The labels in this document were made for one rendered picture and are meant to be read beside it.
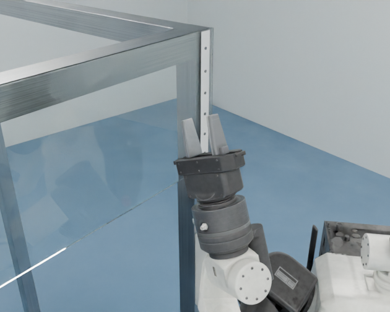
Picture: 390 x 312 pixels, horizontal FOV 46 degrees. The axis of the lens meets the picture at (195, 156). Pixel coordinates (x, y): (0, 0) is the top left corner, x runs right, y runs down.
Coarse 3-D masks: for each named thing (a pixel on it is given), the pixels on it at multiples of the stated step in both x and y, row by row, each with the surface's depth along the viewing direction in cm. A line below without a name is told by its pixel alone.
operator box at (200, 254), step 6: (198, 240) 124; (198, 246) 125; (198, 252) 126; (204, 252) 124; (198, 258) 127; (198, 264) 128; (198, 270) 129; (198, 276) 130; (198, 282) 131; (198, 288) 132; (198, 294) 133; (198, 300) 134
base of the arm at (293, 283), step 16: (272, 256) 91; (288, 256) 92; (272, 272) 89; (288, 272) 90; (304, 272) 91; (272, 288) 87; (288, 288) 88; (304, 288) 89; (288, 304) 87; (304, 304) 89
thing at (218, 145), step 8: (208, 120) 69; (216, 120) 70; (208, 128) 69; (216, 128) 69; (216, 136) 69; (224, 136) 71; (216, 144) 69; (224, 144) 71; (216, 152) 69; (224, 152) 69
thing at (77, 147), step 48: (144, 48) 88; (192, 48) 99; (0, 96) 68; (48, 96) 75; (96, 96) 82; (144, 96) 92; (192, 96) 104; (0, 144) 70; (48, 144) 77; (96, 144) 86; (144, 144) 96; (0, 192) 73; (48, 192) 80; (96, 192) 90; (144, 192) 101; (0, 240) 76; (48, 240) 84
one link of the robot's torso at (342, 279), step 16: (336, 224) 103; (352, 224) 106; (368, 224) 106; (336, 240) 100; (352, 240) 100; (320, 256) 97; (336, 256) 96; (352, 256) 96; (320, 272) 93; (336, 272) 91; (352, 272) 91; (368, 272) 91; (320, 288) 90; (336, 288) 87; (352, 288) 87; (368, 288) 87; (384, 288) 85; (320, 304) 87; (336, 304) 85; (352, 304) 84; (368, 304) 84; (384, 304) 84
